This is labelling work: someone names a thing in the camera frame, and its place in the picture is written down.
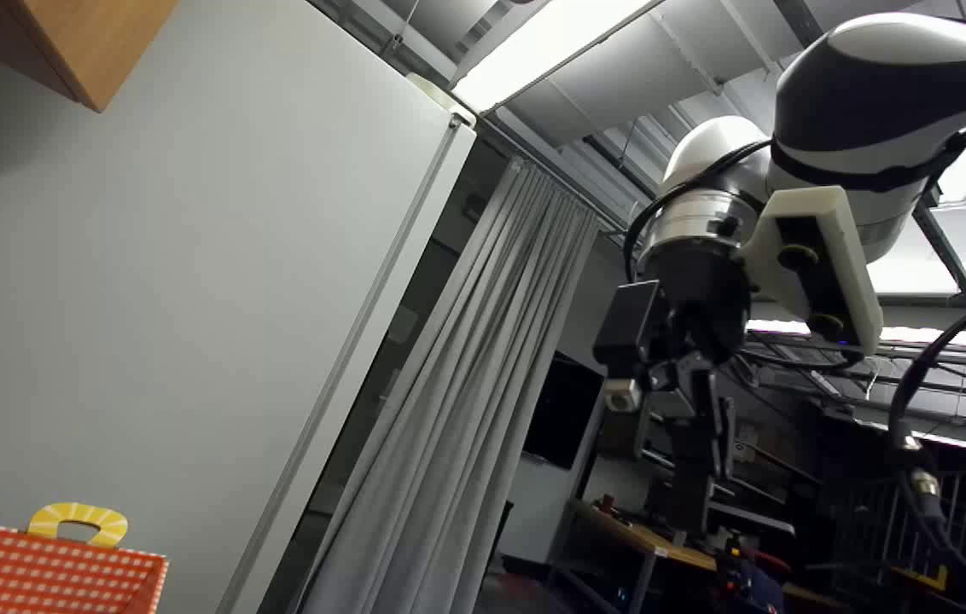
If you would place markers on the blue background object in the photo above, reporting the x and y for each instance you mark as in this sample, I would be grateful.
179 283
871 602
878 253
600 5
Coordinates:
750 582

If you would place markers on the black monitor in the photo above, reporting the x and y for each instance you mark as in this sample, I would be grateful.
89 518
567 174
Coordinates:
560 412

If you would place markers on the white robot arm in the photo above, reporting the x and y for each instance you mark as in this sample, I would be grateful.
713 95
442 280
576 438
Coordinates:
904 91

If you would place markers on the plain wooden upper cabinet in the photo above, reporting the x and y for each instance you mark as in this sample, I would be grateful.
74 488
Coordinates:
74 36

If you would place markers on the grey curtain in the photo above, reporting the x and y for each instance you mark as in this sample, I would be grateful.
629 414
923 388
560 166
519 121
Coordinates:
448 398

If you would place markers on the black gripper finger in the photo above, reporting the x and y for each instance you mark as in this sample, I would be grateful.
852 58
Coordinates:
706 398
663 370

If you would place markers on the long ceiling light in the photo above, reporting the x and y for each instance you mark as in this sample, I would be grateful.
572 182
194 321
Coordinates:
552 45

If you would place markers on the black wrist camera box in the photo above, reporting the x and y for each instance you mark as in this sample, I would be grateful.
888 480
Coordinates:
625 327

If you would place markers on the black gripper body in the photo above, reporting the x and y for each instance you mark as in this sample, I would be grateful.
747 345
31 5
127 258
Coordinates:
706 296

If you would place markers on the orange mesh basket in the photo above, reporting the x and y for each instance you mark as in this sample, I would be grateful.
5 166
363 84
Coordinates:
39 573

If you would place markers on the white wrist mount plate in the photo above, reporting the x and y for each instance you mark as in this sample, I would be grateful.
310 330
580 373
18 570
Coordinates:
816 258

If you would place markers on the wooden background table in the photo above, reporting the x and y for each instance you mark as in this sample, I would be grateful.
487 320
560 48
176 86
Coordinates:
640 542

